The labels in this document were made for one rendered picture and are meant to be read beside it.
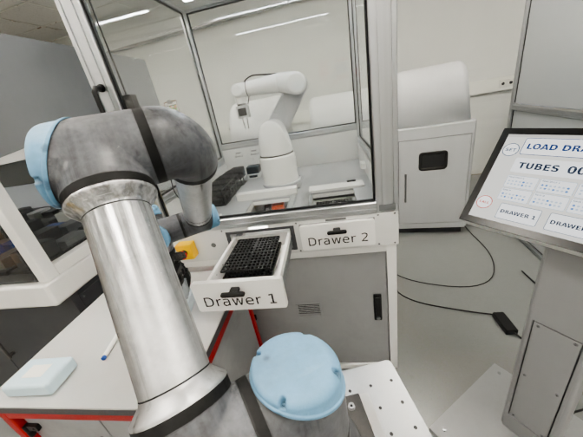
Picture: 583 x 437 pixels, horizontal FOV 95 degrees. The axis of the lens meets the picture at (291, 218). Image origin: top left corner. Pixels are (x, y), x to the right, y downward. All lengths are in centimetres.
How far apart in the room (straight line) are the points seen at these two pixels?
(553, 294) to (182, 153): 106
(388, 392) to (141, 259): 59
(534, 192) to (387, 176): 40
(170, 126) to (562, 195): 90
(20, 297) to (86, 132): 116
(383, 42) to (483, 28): 341
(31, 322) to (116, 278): 143
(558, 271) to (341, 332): 86
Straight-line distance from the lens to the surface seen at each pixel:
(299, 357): 39
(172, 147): 44
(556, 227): 93
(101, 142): 44
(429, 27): 420
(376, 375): 77
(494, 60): 439
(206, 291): 89
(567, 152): 100
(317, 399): 36
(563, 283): 109
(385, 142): 99
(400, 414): 73
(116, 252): 39
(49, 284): 142
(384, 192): 104
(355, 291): 127
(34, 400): 114
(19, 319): 183
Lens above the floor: 139
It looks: 24 degrees down
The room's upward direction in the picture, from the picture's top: 11 degrees counter-clockwise
